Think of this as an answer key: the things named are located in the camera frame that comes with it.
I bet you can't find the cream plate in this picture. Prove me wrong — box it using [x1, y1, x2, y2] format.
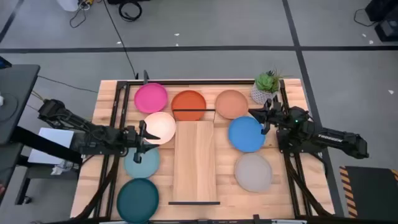
[143, 111, 177, 146]

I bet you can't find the pink plate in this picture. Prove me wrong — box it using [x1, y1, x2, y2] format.
[134, 82, 169, 114]

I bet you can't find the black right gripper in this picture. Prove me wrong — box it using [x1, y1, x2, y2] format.
[248, 98, 282, 135]

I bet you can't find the white patterned plant pot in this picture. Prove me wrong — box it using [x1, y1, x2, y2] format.
[250, 82, 277, 105]

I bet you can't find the black yellow striped mat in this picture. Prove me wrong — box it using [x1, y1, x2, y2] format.
[338, 166, 398, 219]

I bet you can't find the black desk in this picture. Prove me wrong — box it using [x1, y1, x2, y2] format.
[0, 63, 83, 206]

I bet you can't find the orange plate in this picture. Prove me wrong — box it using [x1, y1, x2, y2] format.
[170, 90, 207, 121]

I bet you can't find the coiled black cable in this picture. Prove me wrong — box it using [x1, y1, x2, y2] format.
[118, 0, 143, 22]

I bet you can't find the green succulent plant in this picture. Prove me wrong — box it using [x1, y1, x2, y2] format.
[254, 68, 284, 94]

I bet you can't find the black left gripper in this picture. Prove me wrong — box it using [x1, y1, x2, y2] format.
[125, 119, 161, 164]

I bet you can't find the grey plate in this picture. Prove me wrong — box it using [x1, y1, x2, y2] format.
[234, 152, 274, 193]

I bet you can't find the dark teal plate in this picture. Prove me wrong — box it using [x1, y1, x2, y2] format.
[116, 178, 160, 224]

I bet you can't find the crumpled clear plastic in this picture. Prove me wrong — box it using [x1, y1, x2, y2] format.
[50, 160, 82, 175]

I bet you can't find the white container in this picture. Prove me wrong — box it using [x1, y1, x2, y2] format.
[55, 0, 80, 12]

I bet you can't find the blue plate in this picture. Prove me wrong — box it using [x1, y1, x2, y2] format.
[228, 116, 266, 153]

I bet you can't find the long black floor cable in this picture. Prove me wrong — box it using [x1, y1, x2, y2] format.
[101, 0, 139, 79]

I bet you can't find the white paper sheet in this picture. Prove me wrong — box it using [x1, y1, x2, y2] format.
[27, 127, 75, 166]

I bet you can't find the black metal table frame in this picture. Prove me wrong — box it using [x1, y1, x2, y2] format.
[74, 79, 335, 224]

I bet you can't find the peach plate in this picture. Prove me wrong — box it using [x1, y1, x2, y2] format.
[215, 89, 249, 120]

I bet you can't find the wooden dish rack board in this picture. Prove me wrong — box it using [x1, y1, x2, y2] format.
[167, 108, 221, 206]

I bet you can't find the light teal plate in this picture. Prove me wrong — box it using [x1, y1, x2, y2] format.
[123, 146, 161, 179]

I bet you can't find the black equipment case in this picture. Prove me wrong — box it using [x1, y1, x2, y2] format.
[365, 0, 398, 43]

